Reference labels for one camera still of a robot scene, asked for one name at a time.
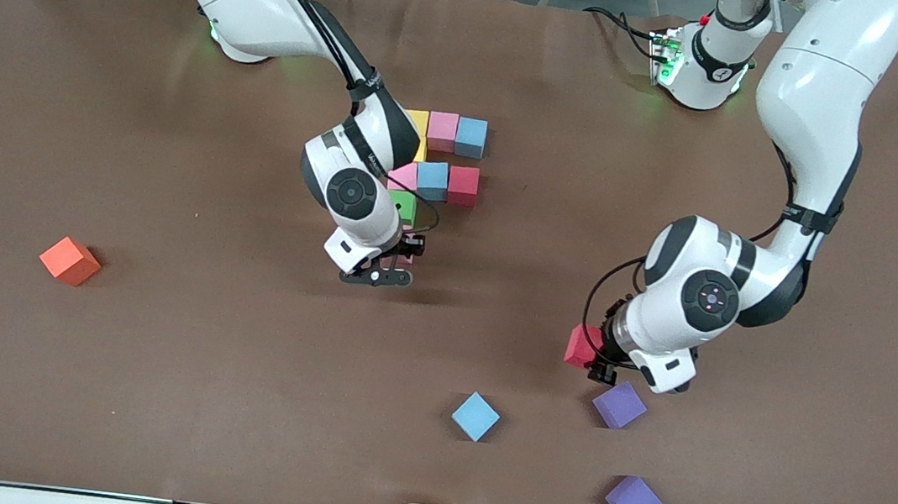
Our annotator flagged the pink foam block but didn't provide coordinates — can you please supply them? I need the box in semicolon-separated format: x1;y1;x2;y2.
390;225;420;269
385;160;421;194
426;111;462;155

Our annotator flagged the red foam block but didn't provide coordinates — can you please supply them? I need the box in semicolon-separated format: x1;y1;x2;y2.
562;323;607;370
446;165;482;208

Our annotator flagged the purple foam block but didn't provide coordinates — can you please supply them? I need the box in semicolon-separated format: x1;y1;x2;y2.
604;472;668;504
589;377;651;433

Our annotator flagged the green foam block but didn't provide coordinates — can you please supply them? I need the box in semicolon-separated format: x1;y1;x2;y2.
385;188;419;228

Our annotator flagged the blue foam block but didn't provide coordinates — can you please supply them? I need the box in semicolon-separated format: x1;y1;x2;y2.
453;116;490;160
414;160;452;203
449;389;504;445

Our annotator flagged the orange foam block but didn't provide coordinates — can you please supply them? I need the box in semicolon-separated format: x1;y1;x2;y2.
36;234;104;290

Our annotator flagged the brown table cover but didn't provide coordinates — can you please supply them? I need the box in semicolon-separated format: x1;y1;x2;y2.
0;0;898;504

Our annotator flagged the black arm base cable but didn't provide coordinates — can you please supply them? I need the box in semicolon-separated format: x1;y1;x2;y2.
579;3;664;60

